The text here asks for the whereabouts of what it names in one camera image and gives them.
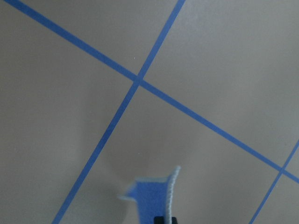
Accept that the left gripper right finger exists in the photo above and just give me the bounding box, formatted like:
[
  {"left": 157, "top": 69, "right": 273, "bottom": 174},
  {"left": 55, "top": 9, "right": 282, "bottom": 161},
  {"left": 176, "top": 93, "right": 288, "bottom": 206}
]
[{"left": 171, "top": 217, "right": 177, "bottom": 224}]

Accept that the blue grey microfiber towel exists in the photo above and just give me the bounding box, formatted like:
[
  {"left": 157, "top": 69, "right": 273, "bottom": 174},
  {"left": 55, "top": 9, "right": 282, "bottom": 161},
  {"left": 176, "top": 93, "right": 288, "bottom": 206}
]
[{"left": 119, "top": 166, "right": 181, "bottom": 224}]

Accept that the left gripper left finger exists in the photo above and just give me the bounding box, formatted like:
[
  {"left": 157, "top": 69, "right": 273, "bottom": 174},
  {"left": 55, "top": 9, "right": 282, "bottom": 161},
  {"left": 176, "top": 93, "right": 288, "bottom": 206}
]
[{"left": 154, "top": 217, "right": 164, "bottom": 224}]

